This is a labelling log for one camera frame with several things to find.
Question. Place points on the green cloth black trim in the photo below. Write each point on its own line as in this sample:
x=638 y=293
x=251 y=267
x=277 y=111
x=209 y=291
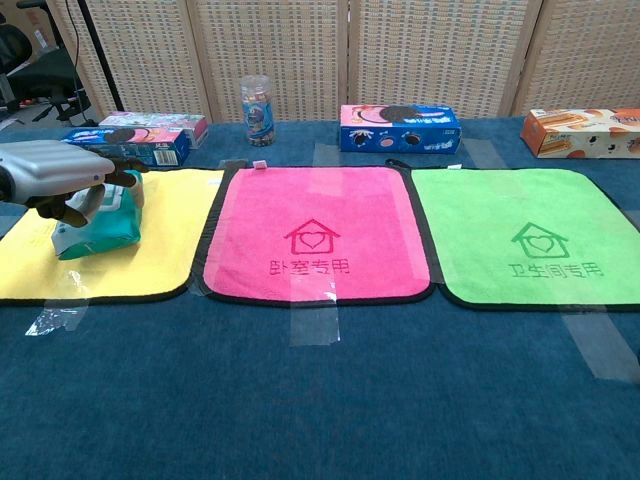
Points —
x=500 y=210

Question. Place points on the black office chair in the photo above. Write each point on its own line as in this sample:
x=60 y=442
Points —
x=40 y=75

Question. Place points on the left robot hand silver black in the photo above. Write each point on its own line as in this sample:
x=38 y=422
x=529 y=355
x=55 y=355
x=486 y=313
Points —
x=55 y=167

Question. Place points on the pink floral patterned box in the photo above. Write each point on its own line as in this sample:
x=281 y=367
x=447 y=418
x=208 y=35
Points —
x=155 y=122

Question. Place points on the pink cloth black trim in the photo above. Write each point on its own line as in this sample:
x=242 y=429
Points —
x=320 y=200

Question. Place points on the blue carpet table cover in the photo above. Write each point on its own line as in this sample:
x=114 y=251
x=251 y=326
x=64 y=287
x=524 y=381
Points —
x=320 y=400

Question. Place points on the teal wet wipes pack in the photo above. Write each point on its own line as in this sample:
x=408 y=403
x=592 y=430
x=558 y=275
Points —
x=112 y=225

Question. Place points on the orange wafer snack box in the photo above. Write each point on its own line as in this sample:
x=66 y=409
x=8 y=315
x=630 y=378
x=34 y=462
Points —
x=580 y=135

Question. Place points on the clear plastic snack jar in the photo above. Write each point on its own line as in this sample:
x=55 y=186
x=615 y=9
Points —
x=257 y=112

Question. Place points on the woven folding screen wooden frame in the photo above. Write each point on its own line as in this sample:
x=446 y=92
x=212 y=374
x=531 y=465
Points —
x=300 y=50

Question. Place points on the large blue pink Oreo box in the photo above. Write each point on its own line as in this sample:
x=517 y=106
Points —
x=400 y=132

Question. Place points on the clear tape strip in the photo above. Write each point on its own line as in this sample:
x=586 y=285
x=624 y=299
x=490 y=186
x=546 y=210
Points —
x=485 y=155
x=57 y=317
x=600 y=345
x=327 y=155
x=315 y=325

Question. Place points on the slim blue pink Oreo box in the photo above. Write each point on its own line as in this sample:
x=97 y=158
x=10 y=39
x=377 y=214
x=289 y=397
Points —
x=135 y=145

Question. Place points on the yellow cloth black trim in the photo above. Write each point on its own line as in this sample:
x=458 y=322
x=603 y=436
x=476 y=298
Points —
x=165 y=235

